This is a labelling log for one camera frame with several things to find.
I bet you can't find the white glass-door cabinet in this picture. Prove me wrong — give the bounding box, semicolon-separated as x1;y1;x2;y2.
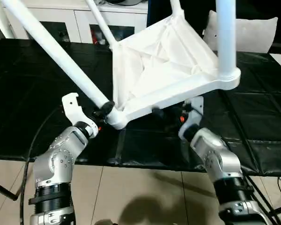
3;0;148;45

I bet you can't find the grey bag with black strap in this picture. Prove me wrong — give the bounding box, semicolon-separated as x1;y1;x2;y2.
107;0;143;7

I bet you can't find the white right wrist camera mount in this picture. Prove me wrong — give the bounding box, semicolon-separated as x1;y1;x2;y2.
179;96;204;141

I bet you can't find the white plastic table top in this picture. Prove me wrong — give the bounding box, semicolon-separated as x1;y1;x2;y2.
109;10;241;131

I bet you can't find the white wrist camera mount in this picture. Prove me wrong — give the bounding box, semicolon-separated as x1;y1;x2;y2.
61;92;99;139
179;96;204;141

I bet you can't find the white plastic table leg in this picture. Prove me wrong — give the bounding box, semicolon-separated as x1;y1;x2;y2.
170;0;185;17
0;0;114;111
214;0;237;75
85;0;120;47

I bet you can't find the black cabinet with gold label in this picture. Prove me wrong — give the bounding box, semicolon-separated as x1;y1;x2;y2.
146;0;174;24

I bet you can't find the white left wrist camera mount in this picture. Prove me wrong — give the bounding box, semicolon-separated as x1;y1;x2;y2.
61;92;99;139

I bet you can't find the white pillow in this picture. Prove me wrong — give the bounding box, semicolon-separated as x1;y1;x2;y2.
203;10;279;53

